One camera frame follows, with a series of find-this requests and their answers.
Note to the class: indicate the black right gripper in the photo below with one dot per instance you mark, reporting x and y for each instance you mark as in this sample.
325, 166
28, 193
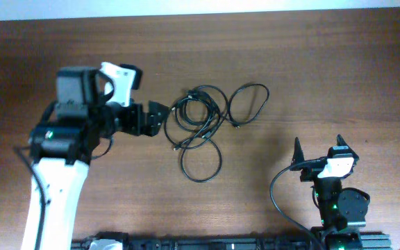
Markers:
308, 172

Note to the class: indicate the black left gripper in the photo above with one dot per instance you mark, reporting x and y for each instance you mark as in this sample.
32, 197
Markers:
146, 127

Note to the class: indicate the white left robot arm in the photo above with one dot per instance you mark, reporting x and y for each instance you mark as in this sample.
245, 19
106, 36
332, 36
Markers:
91, 104

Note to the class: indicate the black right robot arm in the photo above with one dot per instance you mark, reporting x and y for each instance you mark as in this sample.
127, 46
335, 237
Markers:
342, 210

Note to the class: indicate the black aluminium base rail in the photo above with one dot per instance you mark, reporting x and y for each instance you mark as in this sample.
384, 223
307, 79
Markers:
123, 241

